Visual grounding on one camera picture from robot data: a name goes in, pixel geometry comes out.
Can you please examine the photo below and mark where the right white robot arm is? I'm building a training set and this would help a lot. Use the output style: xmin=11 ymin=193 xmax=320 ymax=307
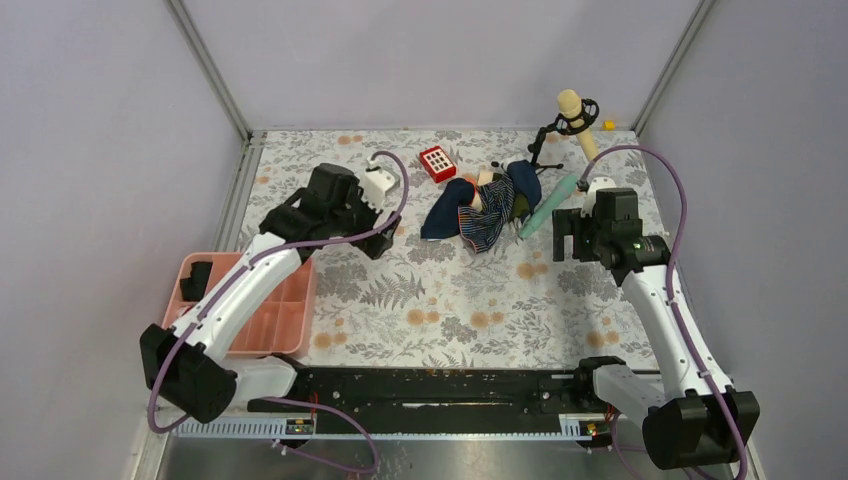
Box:
xmin=552 ymin=188 xmax=760 ymax=470

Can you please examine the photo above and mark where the olive and beige garment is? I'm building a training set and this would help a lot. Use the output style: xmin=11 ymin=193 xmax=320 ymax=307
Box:
xmin=476 ymin=170 xmax=530 ymax=223

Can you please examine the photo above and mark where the red grid box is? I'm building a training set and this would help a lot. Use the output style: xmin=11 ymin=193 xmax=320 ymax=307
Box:
xmin=418 ymin=146 xmax=457 ymax=184

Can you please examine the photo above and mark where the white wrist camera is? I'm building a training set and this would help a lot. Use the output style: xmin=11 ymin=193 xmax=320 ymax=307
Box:
xmin=585 ymin=176 xmax=617 ymax=197
xmin=359 ymin=166 xmax=399 ymax=211

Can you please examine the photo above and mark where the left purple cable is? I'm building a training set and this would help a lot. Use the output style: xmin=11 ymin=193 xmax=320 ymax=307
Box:
xmin=146 ymin=150 xmax=410 ymax=475

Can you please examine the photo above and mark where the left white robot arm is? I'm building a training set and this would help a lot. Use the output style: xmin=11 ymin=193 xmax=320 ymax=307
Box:
xmin=140 ymin=160 xmax=408 ymax=433

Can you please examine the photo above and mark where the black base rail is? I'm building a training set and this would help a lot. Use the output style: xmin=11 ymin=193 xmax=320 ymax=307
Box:
xmin=247 ymin=367 xmax=609 ymax=436

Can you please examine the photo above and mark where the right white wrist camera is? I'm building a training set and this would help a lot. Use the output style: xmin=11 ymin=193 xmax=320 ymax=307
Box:
xmin=585 ymin=176 xmax=617 ymax=197

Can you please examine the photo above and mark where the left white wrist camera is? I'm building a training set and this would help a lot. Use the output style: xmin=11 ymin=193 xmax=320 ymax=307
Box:
xmin=359 ymin=166 xmax=399 ymax=211

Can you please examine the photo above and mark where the mint green tube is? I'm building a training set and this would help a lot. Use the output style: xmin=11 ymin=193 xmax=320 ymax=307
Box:
xmin=518 ymin=174 xmax=579 ymax=240

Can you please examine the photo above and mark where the navy striped underwear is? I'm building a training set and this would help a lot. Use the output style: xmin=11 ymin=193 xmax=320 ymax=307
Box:
xmin=457 ymin=174 xmax=516 ymax=254

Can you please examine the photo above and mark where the beige microphone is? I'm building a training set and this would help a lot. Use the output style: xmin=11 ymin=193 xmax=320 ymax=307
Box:
xmin=557 ymin=89 xmax=599 ymax=160

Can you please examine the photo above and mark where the black item in tray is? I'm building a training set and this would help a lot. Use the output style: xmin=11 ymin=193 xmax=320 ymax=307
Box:
xmin=178 ymin=261 xmax=213 ymax=302

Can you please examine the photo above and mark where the floral table mat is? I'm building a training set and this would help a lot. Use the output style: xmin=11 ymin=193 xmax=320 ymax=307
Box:
xmin=239 ymin=130 xmax=657 ymax=370

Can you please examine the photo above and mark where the pink compartment tray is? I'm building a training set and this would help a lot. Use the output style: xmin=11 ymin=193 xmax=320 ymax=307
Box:
xmin=160 ymin=252 xmax=317 ymax=358

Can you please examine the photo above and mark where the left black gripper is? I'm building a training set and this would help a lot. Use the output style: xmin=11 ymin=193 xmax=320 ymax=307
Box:
xmin=330 ymin=179 xmax=401 ymax=259

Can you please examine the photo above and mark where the solid navy blue garment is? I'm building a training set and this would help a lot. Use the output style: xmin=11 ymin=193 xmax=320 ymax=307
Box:
xmin=420 ymin=160 xmax=542 ymax=240

